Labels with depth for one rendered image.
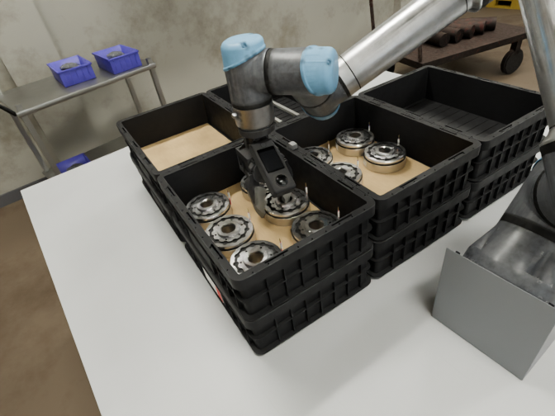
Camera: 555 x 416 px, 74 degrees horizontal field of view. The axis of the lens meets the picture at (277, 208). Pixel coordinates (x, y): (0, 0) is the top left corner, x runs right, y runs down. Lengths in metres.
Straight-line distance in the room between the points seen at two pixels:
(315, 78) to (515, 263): 0.42
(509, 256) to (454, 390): 0.25
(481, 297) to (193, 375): 0.53
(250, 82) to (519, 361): 0.63
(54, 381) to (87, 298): 0.90
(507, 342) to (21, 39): 2.77
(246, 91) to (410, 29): 0.31
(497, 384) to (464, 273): 0.20
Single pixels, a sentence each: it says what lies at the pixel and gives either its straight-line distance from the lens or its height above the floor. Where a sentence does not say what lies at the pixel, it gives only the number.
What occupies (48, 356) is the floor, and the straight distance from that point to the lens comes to 1.98.
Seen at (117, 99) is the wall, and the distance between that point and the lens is 3.12.
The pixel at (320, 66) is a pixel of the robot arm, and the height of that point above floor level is 1.17.
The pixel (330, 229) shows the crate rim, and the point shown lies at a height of 0.93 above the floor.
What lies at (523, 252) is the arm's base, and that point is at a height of 0.91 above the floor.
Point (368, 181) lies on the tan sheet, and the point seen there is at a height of 0.83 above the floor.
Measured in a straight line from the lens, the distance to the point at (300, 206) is 0.80.
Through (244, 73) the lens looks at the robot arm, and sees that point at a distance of 0.65.
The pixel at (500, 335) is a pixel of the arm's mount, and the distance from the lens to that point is 0.74.
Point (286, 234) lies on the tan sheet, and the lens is 0.78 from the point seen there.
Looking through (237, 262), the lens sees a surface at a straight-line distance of 0.71.
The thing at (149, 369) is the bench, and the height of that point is 0.70.
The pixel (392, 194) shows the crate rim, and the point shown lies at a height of 0.93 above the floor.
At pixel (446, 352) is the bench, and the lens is 0.78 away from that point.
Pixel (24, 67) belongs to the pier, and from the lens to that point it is 2.88.
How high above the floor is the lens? 1.36
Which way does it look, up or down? 38 degrees down
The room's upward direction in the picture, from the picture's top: 9 degrees counter-clockwise
